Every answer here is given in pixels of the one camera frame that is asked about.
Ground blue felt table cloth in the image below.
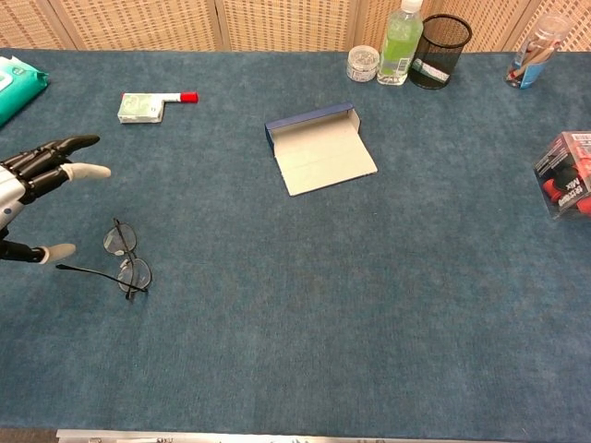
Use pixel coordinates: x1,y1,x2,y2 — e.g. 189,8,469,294
0,48,591,437

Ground clear tube with pencils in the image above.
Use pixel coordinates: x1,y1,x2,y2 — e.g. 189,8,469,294
503,13,573,90

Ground open blue cardboard box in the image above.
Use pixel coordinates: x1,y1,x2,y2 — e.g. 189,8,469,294
264,102,379,198

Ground wire-frame eyeglasses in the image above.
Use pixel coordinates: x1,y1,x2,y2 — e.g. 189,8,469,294
54,217,153,304

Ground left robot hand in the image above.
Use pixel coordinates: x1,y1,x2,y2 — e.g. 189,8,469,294
0,134,113,266

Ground green liquid plastic bottle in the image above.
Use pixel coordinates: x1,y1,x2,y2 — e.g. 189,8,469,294
377,0,425,87

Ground wicker folding screen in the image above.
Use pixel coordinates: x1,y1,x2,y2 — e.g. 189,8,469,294
0,0,591,54

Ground white metal table rail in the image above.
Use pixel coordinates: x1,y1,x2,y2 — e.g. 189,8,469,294
54,428,384,443

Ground black mesh pen holder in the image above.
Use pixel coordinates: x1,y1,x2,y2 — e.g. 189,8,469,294
408,14,474,90

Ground clear jar of clips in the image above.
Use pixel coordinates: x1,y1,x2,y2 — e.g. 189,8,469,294
345,44,380,84

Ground green wet wipes pack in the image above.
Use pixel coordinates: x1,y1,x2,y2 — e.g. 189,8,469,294
0,54,50,129

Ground red and black object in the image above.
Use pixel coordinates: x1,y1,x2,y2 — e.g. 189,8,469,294
531,131,591,222

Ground small white card box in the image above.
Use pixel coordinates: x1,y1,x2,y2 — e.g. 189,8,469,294
116,92,164,125

